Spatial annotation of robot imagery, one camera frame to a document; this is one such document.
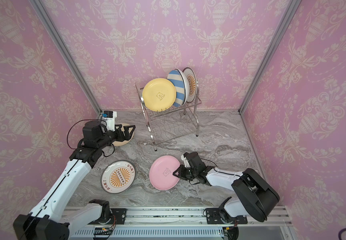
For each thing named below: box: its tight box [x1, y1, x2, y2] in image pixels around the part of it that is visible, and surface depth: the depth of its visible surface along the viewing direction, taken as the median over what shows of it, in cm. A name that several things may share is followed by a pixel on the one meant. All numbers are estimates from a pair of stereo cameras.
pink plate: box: [149, 155, 181, 191], surface depth 88 cm
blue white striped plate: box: [167, 70, 186, 108], surface depth 79 cm
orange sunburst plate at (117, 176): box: [100, 159, 136, 194], surface depth 88 cm
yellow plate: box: [142, 78, 177, 112], surface depth 87 cm
